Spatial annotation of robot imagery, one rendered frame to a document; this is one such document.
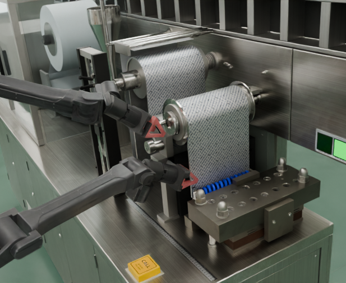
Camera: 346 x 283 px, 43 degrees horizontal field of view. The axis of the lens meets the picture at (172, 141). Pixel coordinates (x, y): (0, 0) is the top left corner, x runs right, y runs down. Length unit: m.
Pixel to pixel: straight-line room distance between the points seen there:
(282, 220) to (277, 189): 0.10
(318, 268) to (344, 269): 1.21
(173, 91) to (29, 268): 1.77
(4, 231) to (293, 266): 0.87
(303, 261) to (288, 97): 0.51
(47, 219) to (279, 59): 0.83
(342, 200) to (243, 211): 2.13
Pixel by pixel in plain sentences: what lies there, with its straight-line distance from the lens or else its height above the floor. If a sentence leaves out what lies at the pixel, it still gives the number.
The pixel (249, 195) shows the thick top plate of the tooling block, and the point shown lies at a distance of 1.38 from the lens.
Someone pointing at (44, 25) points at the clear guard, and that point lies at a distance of 2.16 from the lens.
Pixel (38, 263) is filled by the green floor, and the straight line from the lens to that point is 2.99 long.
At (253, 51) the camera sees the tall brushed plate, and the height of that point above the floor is 1.41.
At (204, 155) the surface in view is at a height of 1.14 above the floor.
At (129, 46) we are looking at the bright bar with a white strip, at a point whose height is 1.45.
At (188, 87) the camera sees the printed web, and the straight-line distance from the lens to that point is 1.57.
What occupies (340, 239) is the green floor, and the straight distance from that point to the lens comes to 3.00.
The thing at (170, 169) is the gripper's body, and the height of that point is 1.14.
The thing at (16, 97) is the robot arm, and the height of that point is 1.40.
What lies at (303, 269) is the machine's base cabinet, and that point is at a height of 0.78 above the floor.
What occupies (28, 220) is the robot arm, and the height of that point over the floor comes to 1.21.
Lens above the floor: 1.74
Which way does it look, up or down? 24 degrees down
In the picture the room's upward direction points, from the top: 5 degrees counter-clockwise
